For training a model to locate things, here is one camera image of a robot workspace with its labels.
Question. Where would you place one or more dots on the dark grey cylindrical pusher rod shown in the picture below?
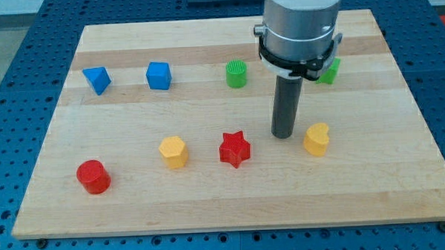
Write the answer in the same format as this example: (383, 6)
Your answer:
(286, 100)

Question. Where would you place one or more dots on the yellow heart block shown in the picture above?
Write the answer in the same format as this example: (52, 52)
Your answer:
(316, 139)

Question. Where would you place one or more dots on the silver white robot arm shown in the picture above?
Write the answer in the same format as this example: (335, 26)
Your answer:
(297, 42)

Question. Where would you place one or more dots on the green star block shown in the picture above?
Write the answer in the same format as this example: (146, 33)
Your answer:
(329, 76)

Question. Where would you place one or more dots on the green cylinder block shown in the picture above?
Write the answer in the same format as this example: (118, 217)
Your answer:
(236, 73)

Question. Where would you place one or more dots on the red star block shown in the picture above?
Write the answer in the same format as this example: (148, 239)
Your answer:
(234, 148)

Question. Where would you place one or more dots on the yellow hexagon block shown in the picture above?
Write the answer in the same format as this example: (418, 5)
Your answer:
(174, 152)

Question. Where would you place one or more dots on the light wooden board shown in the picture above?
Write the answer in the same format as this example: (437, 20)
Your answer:
(382, 165)

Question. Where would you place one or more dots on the blue cube block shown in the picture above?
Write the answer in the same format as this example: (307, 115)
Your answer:
(158, 75)

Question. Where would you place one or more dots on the blue triangular prism block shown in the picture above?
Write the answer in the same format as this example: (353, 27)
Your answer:
(98, 78)

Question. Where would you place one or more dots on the red cylinder block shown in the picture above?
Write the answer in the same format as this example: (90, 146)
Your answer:
(93, 177)

